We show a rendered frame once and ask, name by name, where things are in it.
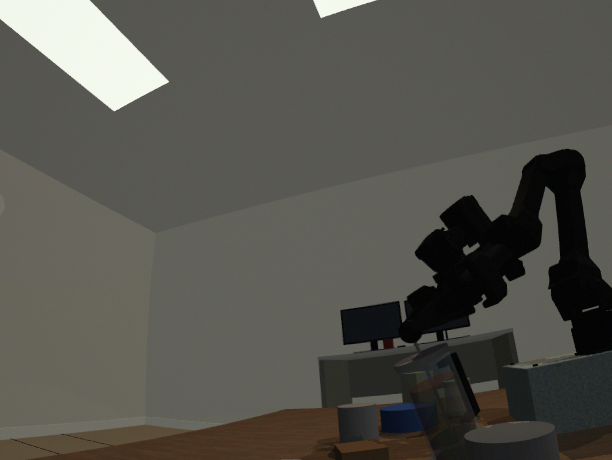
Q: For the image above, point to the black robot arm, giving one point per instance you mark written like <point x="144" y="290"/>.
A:
<point x="576" y="282"/>

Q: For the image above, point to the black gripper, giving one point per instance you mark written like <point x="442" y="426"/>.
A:
<point x="456" y="294"/>

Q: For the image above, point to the glass french press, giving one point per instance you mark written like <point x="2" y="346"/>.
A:
<point x="440" y="395"/>

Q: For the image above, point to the dark blue short cylinder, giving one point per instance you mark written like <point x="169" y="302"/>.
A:
<point x="399" y="418"/>

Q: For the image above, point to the dark grey cylinder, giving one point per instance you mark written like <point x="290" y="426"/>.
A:
<point x="358" y="422"/>
<point x="527" y="440"/>

